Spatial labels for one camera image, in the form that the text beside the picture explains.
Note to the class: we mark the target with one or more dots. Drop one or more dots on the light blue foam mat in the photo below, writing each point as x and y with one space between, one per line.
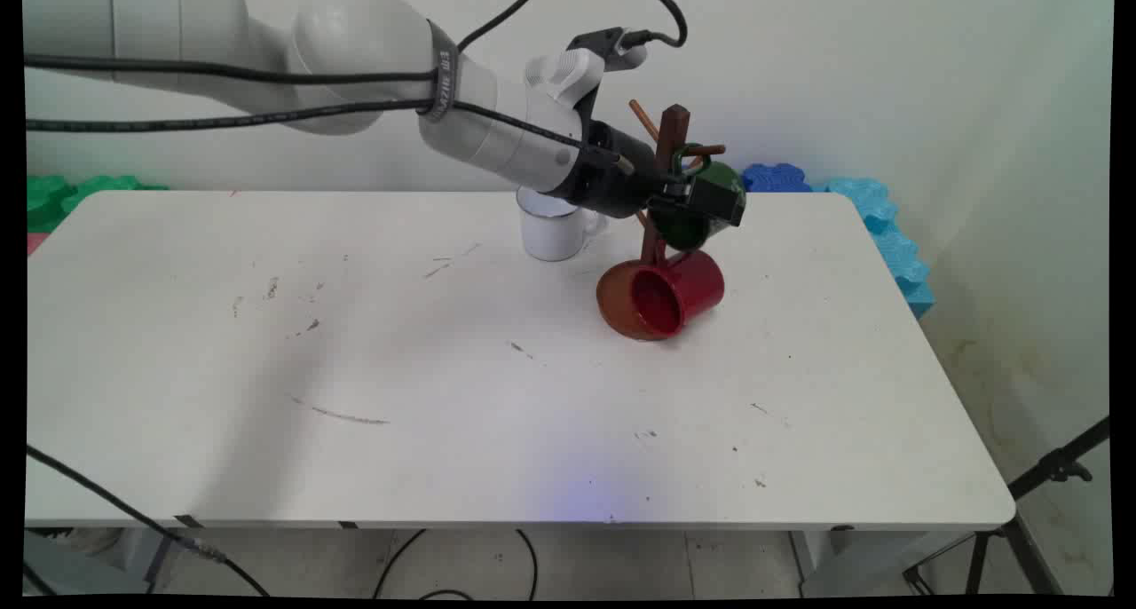
892 241

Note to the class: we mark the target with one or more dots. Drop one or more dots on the red enamel mug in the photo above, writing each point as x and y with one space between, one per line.
697 285

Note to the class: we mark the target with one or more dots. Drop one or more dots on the green foam mat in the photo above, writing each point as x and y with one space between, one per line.
80 192

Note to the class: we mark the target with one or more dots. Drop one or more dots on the white enamel mug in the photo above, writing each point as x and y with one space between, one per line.
550 236

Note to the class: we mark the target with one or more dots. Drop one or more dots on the pink foam mat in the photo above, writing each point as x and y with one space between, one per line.
34 242

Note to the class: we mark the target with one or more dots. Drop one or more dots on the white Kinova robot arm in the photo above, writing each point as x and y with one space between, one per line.
355 41

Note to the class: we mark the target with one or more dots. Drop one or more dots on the green enamel mug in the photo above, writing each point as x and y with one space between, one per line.
682 232

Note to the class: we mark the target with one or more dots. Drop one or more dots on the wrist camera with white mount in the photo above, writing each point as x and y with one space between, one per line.
568 67

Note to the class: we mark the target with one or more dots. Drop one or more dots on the white table leg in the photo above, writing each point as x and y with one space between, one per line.
146 551
812 556

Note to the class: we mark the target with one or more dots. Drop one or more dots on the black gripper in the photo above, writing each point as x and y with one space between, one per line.
612 178

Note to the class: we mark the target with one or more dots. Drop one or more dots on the brown wooden mug tree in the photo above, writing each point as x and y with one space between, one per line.
614 305

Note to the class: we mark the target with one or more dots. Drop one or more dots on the black tripod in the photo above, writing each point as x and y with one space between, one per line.
1047 471

